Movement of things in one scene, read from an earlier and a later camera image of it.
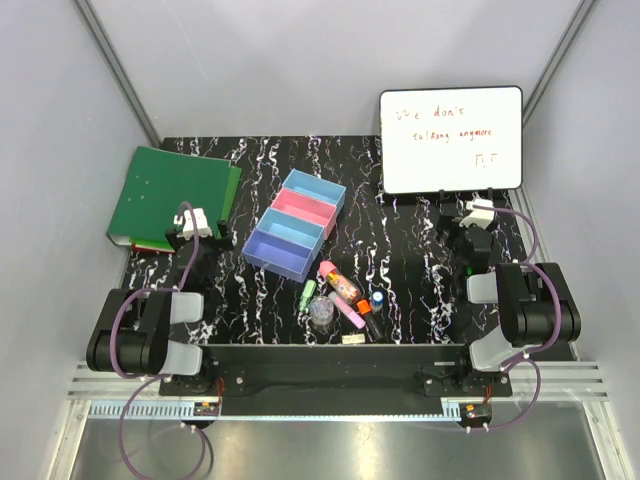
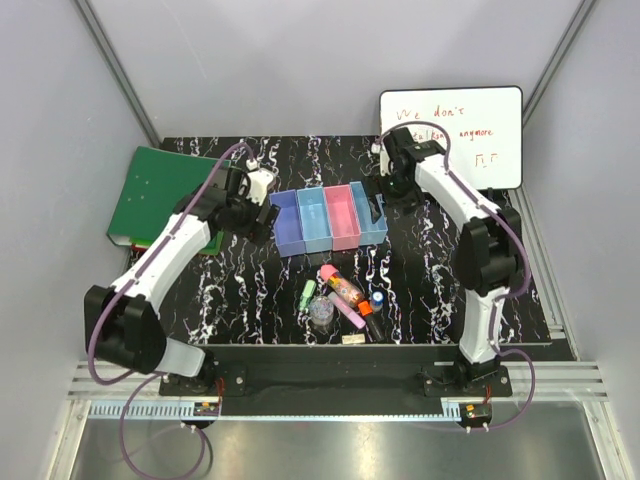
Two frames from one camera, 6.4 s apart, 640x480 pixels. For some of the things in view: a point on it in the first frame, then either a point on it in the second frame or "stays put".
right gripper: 452,225 → 413,201
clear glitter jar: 321,310 stays put
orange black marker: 372,328 stays put
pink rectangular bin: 307,208 → 343,217
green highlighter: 307,295 stays put
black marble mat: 320,255 stays put
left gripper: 218,244 → 258,232
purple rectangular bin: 289,259 → 288,224
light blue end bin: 316,187 → 372,232
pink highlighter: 347,310 stays put
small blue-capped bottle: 377,301 stays put
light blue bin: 293,228 → 315,220
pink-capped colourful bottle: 339,282 stays put
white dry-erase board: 451,139 stays put
